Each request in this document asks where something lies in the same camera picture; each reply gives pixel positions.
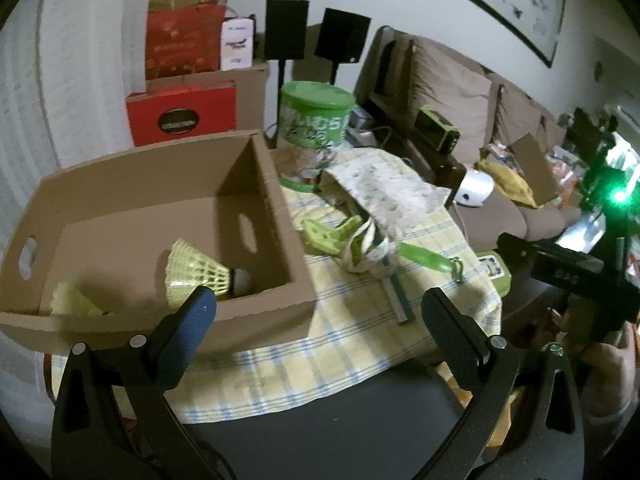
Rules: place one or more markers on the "red gift bag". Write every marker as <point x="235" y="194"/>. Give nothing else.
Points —
<point x="180" y="40"/>

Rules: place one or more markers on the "beige sofa cushion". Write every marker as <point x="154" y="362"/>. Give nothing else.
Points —
<point x="450" y="90"/>
<point x="517" y="110"/>

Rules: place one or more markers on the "white carton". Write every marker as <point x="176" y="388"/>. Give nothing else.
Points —
<point x="237" y="45"/>

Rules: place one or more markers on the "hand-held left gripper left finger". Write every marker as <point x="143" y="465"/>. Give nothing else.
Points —
<point x="192" y="320"/>

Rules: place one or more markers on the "yellow plaid tablecloth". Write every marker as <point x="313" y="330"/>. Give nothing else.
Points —
<point x="350" y="340"/>

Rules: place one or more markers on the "green plastic clip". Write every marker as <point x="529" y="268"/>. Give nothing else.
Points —
<point x="320" y="235"/>

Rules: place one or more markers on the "cardboard piece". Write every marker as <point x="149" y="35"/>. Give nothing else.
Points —
<point x="535" y="165"/>

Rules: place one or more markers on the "green black device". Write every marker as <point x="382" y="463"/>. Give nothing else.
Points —
<point x="437" y="127"/>

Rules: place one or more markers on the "green white pouch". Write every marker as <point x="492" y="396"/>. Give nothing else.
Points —
<point x="367" y="255"/>

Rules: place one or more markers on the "yellow cloth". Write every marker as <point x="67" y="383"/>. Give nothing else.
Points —
<point x="507" y="180"/>

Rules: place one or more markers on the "black speaker on stand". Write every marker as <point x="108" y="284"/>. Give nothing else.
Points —
<point x="286" y="27"/>
<point x="342" y="35"/>

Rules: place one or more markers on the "printed cloth bag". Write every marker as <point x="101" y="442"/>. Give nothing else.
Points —
<point x="390" y="185"/>

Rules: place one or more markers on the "brown sofa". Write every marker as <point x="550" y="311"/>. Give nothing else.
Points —
<point x="490" y="225"/>

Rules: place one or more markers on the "green snack tin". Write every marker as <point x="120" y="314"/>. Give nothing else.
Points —
<point x="310" y="125"/>

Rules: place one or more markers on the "red box with black oval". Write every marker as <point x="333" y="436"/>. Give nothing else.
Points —
<point x="205" y="110"/>

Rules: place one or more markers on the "white round device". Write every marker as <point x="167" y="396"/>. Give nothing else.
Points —
<point x="475" y="187"/>

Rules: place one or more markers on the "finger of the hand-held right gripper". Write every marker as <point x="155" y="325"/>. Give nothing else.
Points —
<point x="550" y="262"/>

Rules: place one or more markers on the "person's right hand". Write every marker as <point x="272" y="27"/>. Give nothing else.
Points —
<point x="605" y="365"/>

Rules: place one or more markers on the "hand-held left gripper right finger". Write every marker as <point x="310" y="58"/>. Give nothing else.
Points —
<point x="450" y="330"/>

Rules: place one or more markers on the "green box with sticker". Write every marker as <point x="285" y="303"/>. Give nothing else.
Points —
<point x="492" y="270"/>

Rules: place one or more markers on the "yellow shuttlecock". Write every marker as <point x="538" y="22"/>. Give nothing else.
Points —
<point x="75" y="300"/>
<point x="195" y="270"/>

